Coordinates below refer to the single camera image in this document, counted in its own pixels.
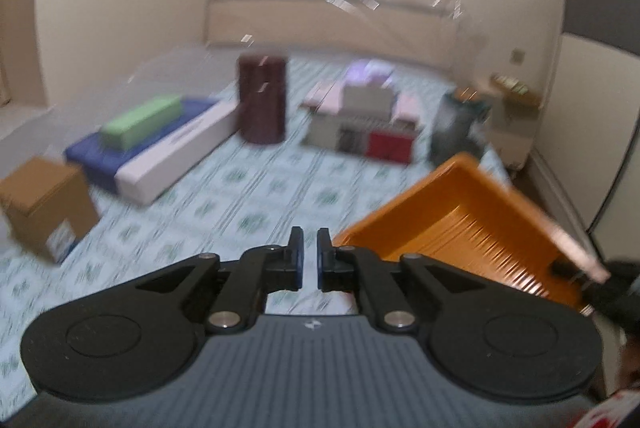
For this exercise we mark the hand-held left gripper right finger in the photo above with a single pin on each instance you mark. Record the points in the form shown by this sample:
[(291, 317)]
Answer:
[(322, 260)]

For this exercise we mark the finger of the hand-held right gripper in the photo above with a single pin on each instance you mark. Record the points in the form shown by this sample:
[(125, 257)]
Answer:
[(567, 270)]

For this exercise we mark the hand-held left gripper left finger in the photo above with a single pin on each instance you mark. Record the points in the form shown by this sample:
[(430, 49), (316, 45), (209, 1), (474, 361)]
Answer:
[(299, 258)]

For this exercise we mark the orange plastic tray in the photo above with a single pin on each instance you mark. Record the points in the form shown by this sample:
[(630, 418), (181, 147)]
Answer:
[(460, 223)]

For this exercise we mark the floral bed sheet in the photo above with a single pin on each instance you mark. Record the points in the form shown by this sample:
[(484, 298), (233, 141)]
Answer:
[(240, 203)]

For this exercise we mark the red white cloth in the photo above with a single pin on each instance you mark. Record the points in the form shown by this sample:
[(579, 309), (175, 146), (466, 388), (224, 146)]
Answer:
[(612, 413)]

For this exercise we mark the white grey nightstand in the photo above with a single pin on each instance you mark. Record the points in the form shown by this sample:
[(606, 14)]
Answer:
[(525, 132)]

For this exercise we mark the dark red cylindrical canister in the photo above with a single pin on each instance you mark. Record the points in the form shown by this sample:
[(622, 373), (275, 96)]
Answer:
[(262, 97)]

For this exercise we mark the pink cover book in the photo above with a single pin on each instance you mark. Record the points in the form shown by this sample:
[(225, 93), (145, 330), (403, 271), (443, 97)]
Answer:
[(407, 107)]

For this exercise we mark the tissue pack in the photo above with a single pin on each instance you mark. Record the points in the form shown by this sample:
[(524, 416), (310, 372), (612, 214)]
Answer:
[(367, 90)]

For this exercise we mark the dark grey container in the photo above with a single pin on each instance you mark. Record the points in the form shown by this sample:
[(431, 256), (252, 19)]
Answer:
[(457, 132)]

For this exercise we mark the long blue white box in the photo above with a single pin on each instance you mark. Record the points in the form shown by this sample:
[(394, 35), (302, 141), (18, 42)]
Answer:
[(155, 152)]

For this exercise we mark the shallow cardboard box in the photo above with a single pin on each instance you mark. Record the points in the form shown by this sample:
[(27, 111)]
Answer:
[(517, 90)]

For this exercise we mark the long green box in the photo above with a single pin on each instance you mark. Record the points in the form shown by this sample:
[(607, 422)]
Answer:
[(140, 122)]

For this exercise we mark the white grey wardrobe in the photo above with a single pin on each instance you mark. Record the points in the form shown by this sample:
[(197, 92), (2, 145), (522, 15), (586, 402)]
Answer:
[(600, 57)]

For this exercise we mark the plastic wrapped headboard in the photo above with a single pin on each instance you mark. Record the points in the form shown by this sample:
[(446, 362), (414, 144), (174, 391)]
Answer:
[(325, 17)]

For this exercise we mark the small cardboard box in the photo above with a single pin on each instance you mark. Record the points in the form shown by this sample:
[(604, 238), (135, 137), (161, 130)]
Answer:
[(45, 208)]

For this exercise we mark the wall socket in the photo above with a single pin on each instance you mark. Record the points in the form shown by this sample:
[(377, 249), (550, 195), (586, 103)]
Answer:
[(517, 55)]

